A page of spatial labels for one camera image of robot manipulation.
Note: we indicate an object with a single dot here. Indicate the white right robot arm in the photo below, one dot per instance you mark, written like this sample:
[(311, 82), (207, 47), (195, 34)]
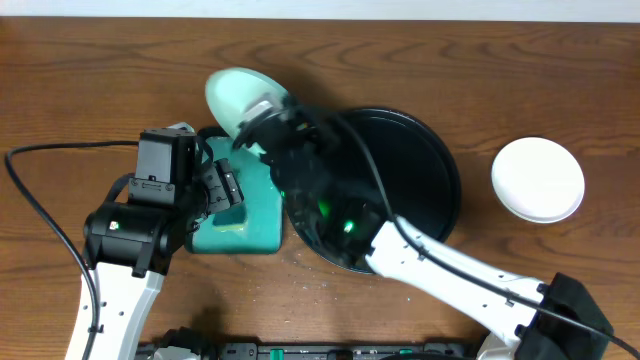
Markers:
[(526, 318)]

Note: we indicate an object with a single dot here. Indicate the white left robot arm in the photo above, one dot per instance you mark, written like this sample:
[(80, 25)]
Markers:
[(129, 247)]

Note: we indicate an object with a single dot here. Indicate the green yellow scrub sponge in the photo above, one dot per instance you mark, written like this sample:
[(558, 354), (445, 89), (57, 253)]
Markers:
[(232, 219)]

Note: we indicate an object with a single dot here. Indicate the white pink plate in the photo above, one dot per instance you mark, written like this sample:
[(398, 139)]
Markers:
[(538, 180)]

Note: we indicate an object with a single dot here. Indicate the mint green plate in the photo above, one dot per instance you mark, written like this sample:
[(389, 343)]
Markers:
[(231, 91)]

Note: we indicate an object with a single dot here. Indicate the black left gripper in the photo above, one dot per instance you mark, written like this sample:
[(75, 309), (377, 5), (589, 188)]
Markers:
[(223, 183)]

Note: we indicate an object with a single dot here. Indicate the black rectangular soapy water tray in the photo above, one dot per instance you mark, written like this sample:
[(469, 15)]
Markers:
[(262, 233)]

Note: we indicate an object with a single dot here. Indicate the round black serving tray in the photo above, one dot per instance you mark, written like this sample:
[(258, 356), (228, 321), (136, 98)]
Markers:
[(387, 162)]

